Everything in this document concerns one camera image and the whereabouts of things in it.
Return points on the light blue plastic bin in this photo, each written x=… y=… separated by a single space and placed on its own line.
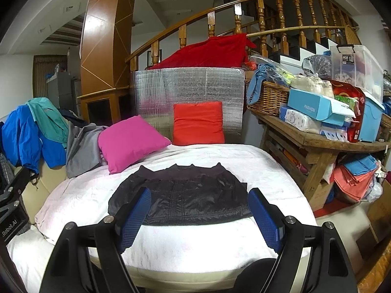
x=371 y=119

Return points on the grey fridge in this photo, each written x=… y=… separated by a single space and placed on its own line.
x=61 y=91

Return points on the folded blue cloth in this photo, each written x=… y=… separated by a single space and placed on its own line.
x=360 y=163

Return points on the black quilted jacket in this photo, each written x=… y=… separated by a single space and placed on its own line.
x=189 y=195

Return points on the brown curtain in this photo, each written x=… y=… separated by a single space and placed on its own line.
x=39 y=76

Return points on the blue jacket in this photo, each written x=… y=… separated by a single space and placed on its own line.
x=21 y=134

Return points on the orange-red pillow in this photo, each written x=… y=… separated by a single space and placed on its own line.
x=198 y=122

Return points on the dark dotted plastic bag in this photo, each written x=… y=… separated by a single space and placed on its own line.
x=317 y=65

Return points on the wooden pillar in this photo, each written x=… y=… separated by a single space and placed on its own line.
x=104 y=36

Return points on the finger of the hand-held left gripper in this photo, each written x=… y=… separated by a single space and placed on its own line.
x=13 y=183

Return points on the wicker basket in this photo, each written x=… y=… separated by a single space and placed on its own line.
x=268 y=97

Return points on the white blanket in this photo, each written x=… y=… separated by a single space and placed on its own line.
x=183 y=244

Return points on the teal shirt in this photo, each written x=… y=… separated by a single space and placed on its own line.
x=49 y=116

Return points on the light blue cardboard box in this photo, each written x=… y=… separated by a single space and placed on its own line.
x=308 y=103

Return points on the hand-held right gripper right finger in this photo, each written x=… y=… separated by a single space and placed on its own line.
x=265 y=219

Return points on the red cloth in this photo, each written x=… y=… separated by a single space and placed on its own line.
x=210 y=52

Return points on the wooden table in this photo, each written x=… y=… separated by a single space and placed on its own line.
x=320 y=140

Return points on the folded coral cloth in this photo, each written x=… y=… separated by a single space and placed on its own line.
x=351 y=186

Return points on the silver foil insulation mat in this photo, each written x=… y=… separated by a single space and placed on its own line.
x=189 y=85

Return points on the pink pillow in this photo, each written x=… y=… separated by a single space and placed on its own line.
x=131 y=143

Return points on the grey checked garment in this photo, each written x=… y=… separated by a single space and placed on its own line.
x=6 y=168

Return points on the clear plastic storage box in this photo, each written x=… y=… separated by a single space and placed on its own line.
x=363 y=64

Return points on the red floor mat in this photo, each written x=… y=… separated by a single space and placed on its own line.
x=333 y=207

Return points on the wooden stair railing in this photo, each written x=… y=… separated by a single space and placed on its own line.
x=259 y=15

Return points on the staircase steps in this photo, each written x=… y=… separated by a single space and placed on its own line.
x=293 y=53

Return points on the cream plastic bag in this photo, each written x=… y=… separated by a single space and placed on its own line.
x=311 y=85

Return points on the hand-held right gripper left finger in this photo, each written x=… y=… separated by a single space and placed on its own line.
x=137 y=216

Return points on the red printed bag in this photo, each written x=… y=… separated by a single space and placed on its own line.
x=351 y=97

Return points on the white patterned tissue pack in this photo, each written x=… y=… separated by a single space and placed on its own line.
x=299 y=120

